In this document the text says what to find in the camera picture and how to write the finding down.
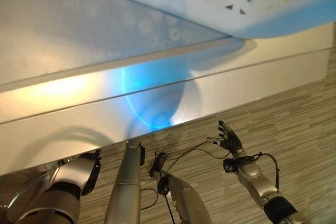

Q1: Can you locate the left silver robot leg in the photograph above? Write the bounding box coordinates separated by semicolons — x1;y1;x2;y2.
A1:
104;141;146;224

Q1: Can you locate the right silver robot leg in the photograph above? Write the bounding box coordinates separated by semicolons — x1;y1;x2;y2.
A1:
149;152;213;224

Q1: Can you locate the black wrist camera clamp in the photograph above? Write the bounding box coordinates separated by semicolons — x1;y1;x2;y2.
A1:
222;155;256;174

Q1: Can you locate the white perforated laundry basket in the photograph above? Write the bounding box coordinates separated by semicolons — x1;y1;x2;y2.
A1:
48;0;336;39

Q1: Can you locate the white bed frame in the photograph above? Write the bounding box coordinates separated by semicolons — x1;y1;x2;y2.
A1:
0;20;334;177

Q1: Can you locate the pale patterned mattress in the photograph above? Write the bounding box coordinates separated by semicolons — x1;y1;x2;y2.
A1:
0;0;229;86

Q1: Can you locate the silver robot leg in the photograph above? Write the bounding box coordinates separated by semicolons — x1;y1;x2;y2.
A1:
104;141;146;224
149;152;213;224

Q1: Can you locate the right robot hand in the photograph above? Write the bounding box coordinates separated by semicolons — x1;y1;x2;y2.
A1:
206;120;243;154

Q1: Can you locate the thin black cable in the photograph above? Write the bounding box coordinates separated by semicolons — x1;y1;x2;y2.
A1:
154;140;227;167

